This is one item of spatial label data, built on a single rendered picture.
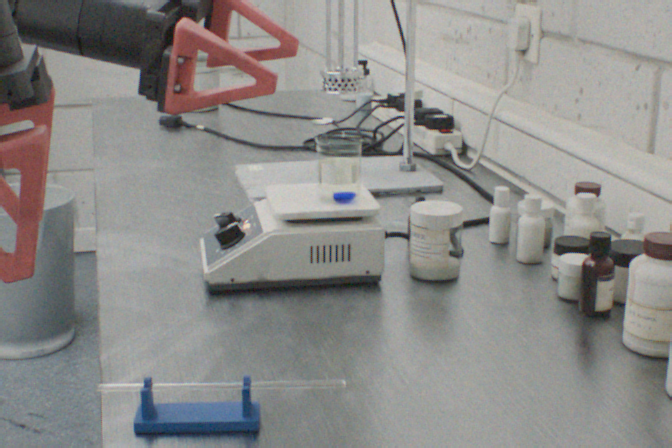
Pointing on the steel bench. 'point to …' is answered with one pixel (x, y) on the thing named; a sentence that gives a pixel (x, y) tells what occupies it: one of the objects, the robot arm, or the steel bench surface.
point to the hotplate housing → (302, 253)
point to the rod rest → (196, 414)
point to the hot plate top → (301, 202)
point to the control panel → (238, 242)
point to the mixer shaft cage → (350, 77)
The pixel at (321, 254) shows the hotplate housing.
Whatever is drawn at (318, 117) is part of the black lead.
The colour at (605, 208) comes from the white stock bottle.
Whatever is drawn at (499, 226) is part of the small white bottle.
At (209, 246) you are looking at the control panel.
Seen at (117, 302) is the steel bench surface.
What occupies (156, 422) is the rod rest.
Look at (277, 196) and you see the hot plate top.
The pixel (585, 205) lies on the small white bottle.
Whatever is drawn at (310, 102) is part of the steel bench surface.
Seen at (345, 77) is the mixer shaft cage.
